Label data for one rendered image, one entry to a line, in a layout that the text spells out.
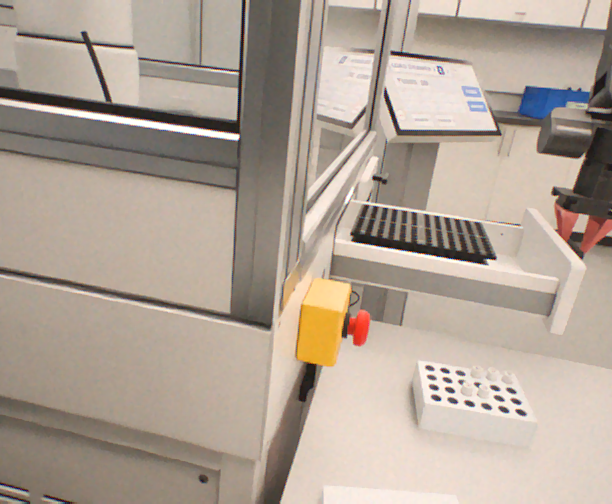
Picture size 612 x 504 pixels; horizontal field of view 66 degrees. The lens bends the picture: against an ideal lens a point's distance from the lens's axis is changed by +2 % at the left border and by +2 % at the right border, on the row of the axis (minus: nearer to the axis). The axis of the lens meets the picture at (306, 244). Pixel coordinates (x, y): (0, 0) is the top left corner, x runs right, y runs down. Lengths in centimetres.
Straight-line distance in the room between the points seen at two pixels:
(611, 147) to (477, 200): 314
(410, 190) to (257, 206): 142
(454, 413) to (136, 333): 36
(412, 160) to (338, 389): 120
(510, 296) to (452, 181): 316
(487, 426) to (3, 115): 56
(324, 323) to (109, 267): 22
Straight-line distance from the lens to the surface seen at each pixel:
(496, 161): 392
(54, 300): 48
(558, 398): 74
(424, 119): 160
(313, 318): 49
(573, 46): 471
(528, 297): 75
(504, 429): 61
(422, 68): 174
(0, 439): 65
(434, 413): 59
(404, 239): 76
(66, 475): 63
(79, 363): 50
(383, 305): 190
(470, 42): 449
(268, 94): 34
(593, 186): 86
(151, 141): 37
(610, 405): 78
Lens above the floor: 115
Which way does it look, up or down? 21 degrees down
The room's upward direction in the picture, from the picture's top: 6 degrees clockwise
